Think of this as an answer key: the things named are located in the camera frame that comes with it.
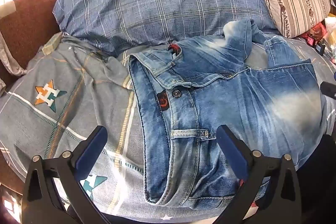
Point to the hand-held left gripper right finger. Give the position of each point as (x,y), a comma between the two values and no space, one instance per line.
(233,153)

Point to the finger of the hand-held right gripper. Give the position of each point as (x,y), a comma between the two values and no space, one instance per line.
(328,89)

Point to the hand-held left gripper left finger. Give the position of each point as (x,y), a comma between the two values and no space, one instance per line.
(92,150)

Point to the blue denim pants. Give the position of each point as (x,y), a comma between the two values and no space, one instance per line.
(223,92)

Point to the clear plastic bag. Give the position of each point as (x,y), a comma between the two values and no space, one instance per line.
(330,37)

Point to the grey star-print bed sheet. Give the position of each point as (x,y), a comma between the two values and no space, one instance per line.
(47,121)

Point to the red packet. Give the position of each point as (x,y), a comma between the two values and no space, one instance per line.
(313,33)

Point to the grey cloth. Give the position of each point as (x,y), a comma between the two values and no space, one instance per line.
(10,56)

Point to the brown headboard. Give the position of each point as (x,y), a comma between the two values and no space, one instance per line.
(29,19)

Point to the blue plaid pillow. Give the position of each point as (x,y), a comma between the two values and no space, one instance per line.
(147,1)

